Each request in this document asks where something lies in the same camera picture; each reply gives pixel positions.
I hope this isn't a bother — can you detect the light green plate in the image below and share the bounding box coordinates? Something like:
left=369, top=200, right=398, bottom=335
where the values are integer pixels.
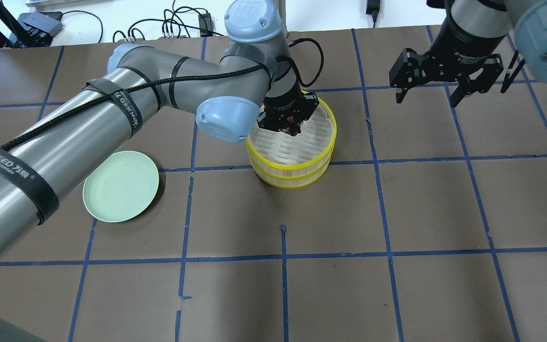
left=82, top=150, right=160, bottom=223

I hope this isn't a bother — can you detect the black power adapter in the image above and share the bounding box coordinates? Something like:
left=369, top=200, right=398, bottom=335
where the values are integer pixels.
left=198, top=13, right=214, bottom=37

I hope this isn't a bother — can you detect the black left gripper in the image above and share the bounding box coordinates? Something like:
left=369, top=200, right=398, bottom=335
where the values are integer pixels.
left=257, top=93, right=320, bottom=137

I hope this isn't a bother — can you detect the black camera stand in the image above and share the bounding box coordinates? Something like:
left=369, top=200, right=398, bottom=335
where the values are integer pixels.
left=0, top=0, right=63, bottom=48

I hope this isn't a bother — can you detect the yellow steamer basket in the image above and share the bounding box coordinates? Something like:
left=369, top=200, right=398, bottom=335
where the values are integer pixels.
left=249, top=153, right=331, bottom=189
left=245, top=98, right=337, bottom=178

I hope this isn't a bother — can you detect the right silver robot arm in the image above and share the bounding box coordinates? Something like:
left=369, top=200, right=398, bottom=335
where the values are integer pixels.
left=389, top=0, right=547, bottom=107

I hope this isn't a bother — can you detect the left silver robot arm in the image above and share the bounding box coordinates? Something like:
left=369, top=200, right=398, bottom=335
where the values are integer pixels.
left=0, top=0, right=316, bottom=259

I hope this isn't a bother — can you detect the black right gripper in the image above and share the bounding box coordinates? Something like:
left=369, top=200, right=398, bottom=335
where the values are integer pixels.
left=389, top=48, right=504, bottom=108

